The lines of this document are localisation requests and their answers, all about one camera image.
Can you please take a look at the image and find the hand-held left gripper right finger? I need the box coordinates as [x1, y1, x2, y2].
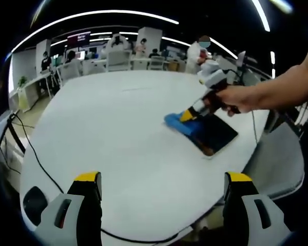
[222, 171, 293, 246]

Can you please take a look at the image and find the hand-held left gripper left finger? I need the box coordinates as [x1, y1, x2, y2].
[37, 171, 103, 246]

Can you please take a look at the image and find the blue cleaning cloth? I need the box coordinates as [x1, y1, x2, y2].
[164, 110, 208, 137]

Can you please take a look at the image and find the person's right hand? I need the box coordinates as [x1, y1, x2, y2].
[215, 85, 256, 118]

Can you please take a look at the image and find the ceiling light strip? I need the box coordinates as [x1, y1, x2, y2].
[251, 0, 271, 32]
[209, 37, 239, 59]

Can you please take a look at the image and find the monitor on stand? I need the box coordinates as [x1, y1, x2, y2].
[237, 50, 247, 78]

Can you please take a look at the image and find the black round table grommet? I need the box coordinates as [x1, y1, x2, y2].
[23, 186, 48, 227]

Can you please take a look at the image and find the white mesh office chair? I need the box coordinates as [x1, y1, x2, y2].
[148, 55, 166, 71]

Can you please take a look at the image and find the black stand leg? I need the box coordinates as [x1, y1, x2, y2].
[8, 114, 26, 154]

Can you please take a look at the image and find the long curved ceiling light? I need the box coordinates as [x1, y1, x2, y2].
[11, 10, 180, 53]

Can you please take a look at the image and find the grey cable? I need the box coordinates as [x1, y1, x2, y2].
[251, 110, 259, 145]

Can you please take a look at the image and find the black cable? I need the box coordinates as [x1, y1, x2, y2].
[6, 112, 66, 194]

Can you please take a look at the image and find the red wall screen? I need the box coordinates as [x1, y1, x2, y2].
[67, 32, 91, 47]

